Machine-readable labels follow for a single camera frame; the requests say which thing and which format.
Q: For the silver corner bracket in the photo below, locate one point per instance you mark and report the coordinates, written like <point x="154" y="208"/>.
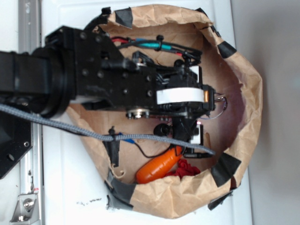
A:
<point x="26" y="210"/>

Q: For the orange plastic carrot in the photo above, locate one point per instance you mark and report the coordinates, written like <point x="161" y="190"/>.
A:
<point x="159" y="166"/>

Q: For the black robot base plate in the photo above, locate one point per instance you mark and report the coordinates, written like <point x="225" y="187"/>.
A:
<point x="15" y="141"/>

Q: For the brown paper bag bin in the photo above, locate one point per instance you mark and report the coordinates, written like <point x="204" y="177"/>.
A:
<point x="233" y="136"/>

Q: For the aluminium frame rail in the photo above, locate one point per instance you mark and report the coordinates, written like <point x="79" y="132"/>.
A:
<point x="31" y="164"/>

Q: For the red crumpled cloth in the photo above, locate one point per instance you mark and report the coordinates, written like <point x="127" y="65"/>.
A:
<point x="184" y="169"/>

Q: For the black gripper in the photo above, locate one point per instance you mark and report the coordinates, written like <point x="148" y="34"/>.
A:
<point x="134" y="75"/>

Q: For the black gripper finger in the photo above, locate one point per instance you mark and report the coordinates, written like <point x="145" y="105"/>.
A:
<point x="182" y="129"/>
<point x="190" y="64"/>

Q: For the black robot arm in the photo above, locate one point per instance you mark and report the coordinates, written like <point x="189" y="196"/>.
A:
<point x="38" y="87"/>

